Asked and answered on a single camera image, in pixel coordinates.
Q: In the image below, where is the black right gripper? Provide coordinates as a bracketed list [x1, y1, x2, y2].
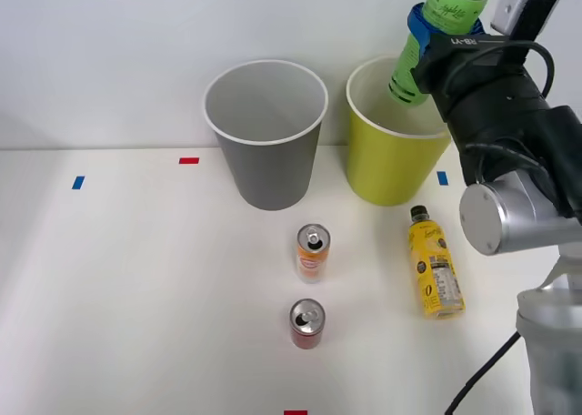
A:
[406, 3, 528, 118]

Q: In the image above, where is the green plastic bottle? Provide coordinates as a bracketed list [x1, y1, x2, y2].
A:
[386, 0, 493, 108]

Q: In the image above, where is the yellow-green plastic waste bin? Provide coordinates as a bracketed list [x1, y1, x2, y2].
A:
[345, 54, 454, 208]

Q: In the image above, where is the grey plastic waste bin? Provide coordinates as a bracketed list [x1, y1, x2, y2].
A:
[203, 59, 330, 212]

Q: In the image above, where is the yellow plastic bottle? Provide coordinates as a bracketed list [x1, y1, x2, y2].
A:
[406, 204, 467, 321]

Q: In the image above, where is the orange drink can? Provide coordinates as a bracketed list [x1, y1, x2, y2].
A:
[296, 223, 333, 285]

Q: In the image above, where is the red drink can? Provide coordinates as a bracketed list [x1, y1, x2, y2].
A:
[288, 298, 326, 350]

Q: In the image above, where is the black cable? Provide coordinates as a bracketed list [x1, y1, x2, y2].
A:
[443, 329, 523, 415]

